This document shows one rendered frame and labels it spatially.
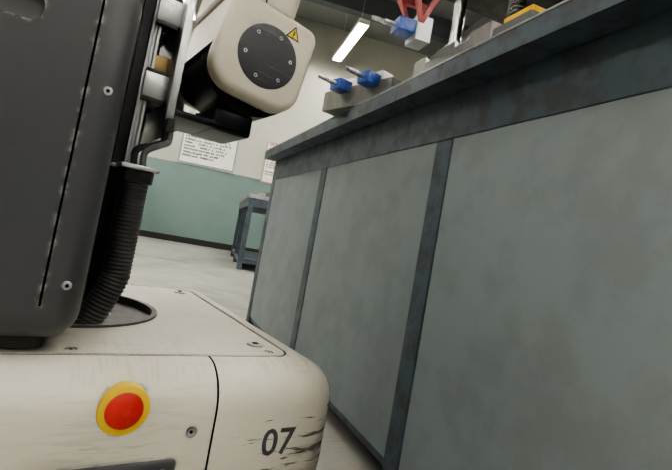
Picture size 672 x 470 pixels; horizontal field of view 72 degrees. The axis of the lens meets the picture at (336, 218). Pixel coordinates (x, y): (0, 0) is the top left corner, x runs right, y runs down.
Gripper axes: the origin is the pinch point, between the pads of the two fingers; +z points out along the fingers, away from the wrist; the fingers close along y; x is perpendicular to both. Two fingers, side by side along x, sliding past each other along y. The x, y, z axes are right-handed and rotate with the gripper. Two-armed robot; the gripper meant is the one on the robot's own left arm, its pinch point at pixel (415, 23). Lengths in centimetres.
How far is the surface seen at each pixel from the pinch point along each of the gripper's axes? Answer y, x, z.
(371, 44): 702, -233, -319
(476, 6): 118, -86, -84
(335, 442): 9, -1, 95
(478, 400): -34, -4, 69
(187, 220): 717, 31, 59
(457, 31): 112, -74, -65
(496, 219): -32, -4, 42
